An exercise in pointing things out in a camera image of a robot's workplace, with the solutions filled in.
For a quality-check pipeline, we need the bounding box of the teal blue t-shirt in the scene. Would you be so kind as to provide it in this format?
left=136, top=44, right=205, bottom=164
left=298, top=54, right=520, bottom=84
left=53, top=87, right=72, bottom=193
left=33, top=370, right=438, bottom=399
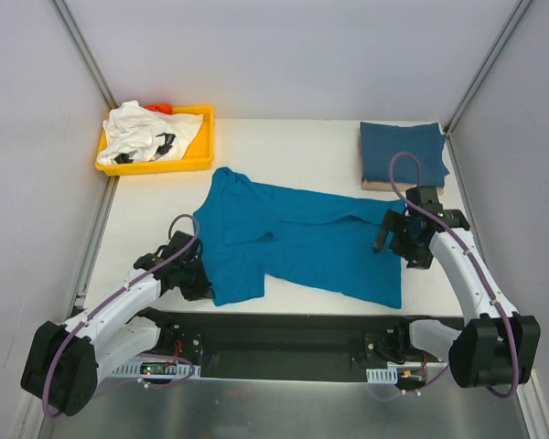
left=194, top=167, right=404, bottom=309

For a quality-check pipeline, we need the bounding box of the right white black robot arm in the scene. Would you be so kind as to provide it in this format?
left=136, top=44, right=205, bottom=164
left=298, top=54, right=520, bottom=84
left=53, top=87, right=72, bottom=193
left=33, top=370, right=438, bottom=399
left=373, top=186, right=541, bottom=391

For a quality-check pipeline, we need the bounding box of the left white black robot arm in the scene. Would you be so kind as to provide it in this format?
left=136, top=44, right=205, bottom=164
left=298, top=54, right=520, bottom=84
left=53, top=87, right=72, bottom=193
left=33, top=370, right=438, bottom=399
left=21, top=231, right=212, bottom=417

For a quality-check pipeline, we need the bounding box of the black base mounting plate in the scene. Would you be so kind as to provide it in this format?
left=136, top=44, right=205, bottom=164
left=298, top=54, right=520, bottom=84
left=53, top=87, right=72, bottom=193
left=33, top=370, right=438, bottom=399
left=139, top=307, right=445, bottom=382

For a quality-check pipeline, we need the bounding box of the folded dark blue t-shirt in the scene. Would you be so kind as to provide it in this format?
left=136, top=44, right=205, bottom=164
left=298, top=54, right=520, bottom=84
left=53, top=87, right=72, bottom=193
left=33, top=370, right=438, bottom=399
left=360, top=122, right=449, bottom=188

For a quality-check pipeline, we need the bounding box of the yellow plastic bin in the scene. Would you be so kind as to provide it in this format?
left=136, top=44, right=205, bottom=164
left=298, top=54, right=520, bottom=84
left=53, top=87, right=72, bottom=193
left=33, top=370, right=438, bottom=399
left=95, top=105, right=215, bottom=177

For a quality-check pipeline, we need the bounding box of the white printed t-shirt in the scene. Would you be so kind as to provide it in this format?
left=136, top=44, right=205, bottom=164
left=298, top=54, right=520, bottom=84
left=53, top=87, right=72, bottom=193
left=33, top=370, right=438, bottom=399
left=97, top=101, right=204, bottom=166

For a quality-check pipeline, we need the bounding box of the orange garment in bin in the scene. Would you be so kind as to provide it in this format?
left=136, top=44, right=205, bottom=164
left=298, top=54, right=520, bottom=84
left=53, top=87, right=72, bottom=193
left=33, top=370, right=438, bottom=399
left=145, top=102, right=173, bottom=114

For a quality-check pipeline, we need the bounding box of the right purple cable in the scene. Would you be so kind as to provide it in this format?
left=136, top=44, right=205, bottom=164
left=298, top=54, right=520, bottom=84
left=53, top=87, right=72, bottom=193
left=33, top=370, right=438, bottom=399
left=389, top=152, right=521, bottom=399

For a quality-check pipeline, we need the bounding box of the purple cable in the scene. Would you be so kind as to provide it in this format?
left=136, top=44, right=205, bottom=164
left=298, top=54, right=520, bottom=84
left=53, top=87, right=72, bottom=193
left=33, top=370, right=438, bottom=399
left=43, top=213, right=201, bottom=418
left=389, top=152, right=521, bottom=399

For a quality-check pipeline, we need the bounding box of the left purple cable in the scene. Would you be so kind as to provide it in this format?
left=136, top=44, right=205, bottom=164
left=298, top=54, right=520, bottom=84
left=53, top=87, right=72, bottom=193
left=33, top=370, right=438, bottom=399
left=43, top=213, right=201, bottom=418

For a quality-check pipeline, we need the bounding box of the left slotted cable duct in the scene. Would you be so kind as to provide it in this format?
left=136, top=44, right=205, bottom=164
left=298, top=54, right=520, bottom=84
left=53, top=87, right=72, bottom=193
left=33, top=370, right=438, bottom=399
left=111, top=359, right=200, bottom=380

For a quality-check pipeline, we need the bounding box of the slotted cable duct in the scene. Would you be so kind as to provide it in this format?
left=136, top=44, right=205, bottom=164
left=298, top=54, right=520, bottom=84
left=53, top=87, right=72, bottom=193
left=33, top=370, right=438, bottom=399
left=111, top=359, right=200, bottom=380
left=366, top=367, right=399, bottom=385

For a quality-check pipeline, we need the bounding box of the right slotted cable duct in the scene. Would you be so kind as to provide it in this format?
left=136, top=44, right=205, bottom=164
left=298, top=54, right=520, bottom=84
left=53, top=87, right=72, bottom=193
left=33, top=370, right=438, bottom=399
left=366, top=367, right=399, bottom=385

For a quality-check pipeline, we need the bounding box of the right aluminium frame post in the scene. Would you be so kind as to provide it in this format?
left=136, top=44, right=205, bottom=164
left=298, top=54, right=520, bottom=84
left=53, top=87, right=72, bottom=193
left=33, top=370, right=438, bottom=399
left=445, top=0, right=535, bottom=137

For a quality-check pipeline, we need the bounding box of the aluminium frame post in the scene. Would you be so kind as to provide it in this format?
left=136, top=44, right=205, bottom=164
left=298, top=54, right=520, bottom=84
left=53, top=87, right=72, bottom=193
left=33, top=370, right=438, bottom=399
left=445, top=0, right=535, bottom=137
left=49, top=0, right=117, bottom=110

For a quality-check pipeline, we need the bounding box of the left aluminium frame post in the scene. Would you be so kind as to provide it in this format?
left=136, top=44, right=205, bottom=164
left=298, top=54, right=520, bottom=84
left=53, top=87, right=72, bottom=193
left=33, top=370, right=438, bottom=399
left=49, top=0, right=117, bottom=110

